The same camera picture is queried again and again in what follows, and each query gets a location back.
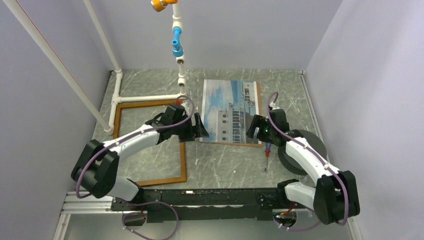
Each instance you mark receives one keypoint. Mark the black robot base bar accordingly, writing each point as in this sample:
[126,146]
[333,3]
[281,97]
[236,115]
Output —
[261,204]

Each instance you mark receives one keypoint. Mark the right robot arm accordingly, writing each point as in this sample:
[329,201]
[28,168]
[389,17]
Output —
[334,194]

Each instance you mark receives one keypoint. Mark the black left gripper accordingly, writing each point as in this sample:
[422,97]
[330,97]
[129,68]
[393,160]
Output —
[199,130]

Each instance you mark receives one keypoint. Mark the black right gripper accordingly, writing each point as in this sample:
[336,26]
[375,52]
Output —
[258,121]

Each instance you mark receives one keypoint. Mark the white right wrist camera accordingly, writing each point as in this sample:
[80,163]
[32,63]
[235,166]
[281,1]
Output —
[272,106]

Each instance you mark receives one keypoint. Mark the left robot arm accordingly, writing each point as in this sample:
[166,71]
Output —
[96,170]

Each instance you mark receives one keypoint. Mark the blue handled screwdriver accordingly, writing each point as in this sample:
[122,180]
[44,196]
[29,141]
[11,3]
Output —
[267,153]

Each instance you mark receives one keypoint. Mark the orange pipe cap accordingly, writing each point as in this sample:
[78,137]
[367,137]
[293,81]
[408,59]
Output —
[160,5]

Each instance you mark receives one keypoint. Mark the building photo print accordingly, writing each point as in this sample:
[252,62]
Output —
[227,111]

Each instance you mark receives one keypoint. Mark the blue pipe elbow fitting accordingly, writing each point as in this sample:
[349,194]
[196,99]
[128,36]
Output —
[177,48]

